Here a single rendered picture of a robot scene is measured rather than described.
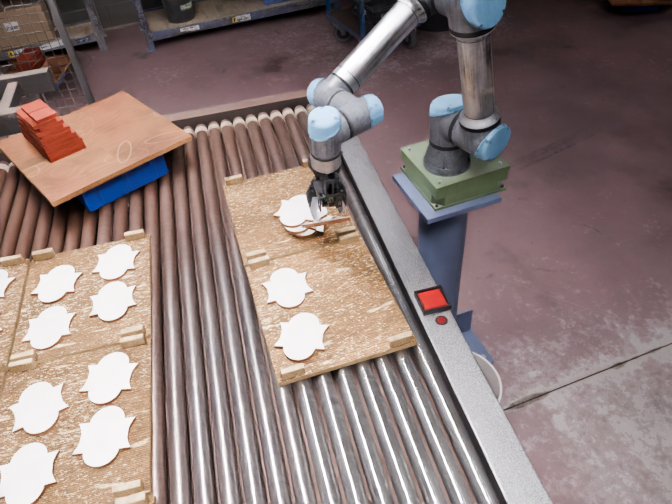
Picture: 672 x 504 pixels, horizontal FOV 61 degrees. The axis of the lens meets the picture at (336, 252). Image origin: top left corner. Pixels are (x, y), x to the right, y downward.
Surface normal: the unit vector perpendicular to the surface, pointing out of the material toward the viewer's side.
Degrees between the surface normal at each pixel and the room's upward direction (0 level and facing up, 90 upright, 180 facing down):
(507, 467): 0
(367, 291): 0
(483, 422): 0
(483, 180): 90
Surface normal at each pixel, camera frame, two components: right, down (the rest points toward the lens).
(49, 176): -0.07, -0.72
